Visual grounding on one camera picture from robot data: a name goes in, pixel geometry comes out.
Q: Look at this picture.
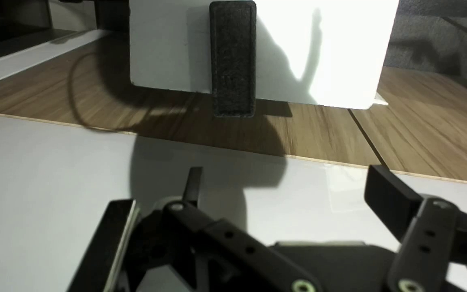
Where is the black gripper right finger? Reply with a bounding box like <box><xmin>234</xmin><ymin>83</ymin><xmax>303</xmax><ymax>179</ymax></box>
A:
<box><xmin>363</xmin><ymin>164</ymin><xmax>467</xmax><ymax>292</ymax></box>

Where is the small white platform board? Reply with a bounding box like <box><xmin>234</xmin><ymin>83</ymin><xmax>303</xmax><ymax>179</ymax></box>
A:
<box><xmin>128</xmin><ymin>0</ymin><xmax>402</xmax><ymax>110</ymax></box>

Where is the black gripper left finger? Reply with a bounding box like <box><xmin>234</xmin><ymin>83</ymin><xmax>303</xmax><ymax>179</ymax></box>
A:
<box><xmin>65</xmin><ymin>166</ymin><xmax>328</xmax><ymax>292</ymax></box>

